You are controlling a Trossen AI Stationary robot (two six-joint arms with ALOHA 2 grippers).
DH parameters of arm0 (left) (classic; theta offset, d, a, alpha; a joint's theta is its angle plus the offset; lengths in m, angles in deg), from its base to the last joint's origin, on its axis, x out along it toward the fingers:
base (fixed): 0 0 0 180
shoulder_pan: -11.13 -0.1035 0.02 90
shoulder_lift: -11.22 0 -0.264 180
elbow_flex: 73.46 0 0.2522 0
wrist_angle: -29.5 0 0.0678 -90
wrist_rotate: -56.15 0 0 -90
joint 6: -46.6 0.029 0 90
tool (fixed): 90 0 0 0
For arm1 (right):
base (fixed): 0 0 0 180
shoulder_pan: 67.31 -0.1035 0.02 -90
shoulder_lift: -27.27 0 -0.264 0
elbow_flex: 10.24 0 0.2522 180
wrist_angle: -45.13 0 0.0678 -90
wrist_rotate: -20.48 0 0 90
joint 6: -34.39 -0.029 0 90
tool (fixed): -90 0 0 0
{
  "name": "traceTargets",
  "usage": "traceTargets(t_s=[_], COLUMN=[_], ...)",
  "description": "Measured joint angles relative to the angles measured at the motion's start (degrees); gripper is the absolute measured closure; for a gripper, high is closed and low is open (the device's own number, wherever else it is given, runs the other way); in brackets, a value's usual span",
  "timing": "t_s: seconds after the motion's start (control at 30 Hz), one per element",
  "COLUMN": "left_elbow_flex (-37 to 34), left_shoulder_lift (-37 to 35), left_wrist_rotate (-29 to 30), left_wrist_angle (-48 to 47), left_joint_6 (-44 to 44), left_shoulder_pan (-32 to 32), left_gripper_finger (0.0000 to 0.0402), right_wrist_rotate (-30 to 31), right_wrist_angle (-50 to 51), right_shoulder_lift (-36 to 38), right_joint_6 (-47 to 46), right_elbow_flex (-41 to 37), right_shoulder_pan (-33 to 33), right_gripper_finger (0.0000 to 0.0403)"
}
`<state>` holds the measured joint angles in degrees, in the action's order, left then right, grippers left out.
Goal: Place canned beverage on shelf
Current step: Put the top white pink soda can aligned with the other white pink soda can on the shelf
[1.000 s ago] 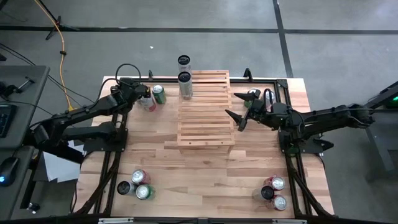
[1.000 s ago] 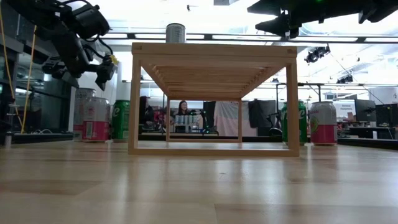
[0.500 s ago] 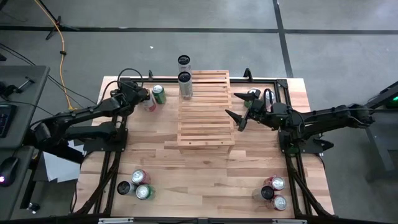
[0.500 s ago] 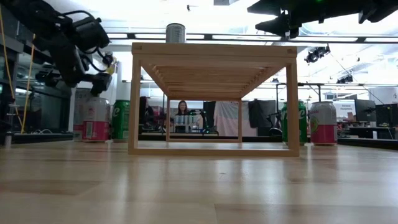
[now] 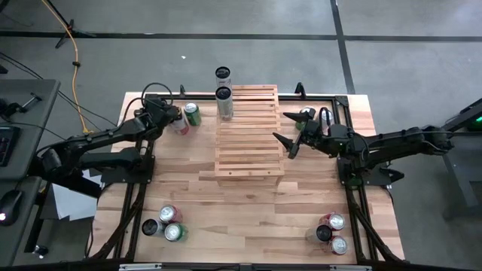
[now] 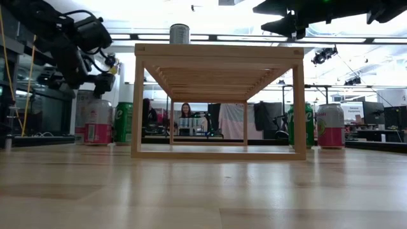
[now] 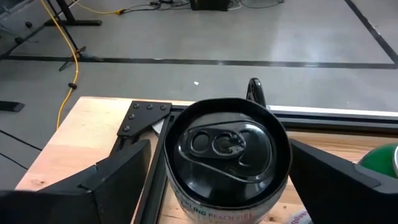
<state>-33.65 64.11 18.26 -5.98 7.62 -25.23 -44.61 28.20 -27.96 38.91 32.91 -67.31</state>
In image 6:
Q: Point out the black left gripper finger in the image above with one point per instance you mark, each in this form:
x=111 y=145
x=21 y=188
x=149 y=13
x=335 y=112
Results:
x=104 y=82
x=57 y=79

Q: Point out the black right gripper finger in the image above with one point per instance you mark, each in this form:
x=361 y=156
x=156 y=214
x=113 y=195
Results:
x=283 y=28
x=273 y=8

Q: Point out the tall white Celsius can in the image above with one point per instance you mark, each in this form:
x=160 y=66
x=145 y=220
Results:
x=81 y=95

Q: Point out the pink Spindrift can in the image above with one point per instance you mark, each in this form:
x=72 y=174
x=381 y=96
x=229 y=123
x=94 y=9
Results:
x=330 y=124
x=98 y=121

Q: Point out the green Sprite can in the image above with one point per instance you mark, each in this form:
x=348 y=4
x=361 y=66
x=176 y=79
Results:
x=123 y=122
x=310 y=124

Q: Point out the Celsius Tropical Vibe can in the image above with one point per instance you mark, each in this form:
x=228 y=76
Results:
x=179 y=33

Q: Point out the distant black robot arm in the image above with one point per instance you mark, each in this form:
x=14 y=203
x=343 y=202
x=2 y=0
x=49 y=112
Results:
x=206 y=121

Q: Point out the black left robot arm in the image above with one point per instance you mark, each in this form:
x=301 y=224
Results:
x=38 y=22

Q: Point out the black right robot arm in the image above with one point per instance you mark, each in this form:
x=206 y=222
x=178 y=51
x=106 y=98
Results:
x=349 y=9

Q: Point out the wooden slatted shelf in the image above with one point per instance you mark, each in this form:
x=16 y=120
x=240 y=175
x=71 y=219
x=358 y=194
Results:
x=216 y=51

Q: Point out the yellow label tag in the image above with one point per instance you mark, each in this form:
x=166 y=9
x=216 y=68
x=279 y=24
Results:
x=114 y=69

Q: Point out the black ceiling spotlight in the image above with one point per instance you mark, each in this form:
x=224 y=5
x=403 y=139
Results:
x=110 y=60
x=353 y=81
x=322 y=54

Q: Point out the black fabric drape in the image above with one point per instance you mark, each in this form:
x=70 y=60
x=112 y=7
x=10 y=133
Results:
x=267 y=116

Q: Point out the hanging fabric drape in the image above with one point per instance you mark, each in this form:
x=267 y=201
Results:
x=232 y=121

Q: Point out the black panel screen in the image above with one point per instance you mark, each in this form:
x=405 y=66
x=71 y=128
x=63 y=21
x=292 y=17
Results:
x=215 y=109

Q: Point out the white sign board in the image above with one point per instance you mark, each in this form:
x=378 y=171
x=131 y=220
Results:
x=353 y=111

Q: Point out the ceiling light rail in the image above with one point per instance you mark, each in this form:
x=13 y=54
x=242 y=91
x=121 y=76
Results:
x=241 y=37

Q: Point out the black aluminium table frame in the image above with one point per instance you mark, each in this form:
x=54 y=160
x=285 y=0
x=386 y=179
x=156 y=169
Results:
x=47 y=141

